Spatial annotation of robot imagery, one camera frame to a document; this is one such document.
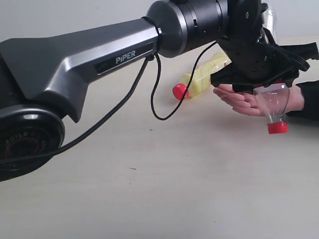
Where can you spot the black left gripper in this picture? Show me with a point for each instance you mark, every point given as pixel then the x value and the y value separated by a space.
pixel 259 65

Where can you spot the yellow bottle with red cap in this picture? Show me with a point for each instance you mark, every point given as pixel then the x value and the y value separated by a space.
pixel 201 77

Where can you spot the clear red-label cola bottle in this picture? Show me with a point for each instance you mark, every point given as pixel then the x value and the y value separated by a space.
pixel 274 98

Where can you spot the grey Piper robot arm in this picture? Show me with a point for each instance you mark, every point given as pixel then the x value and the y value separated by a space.
pixel 42 80

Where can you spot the bare open human hand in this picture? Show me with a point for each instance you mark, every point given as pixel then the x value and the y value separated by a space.
pixel 245 103

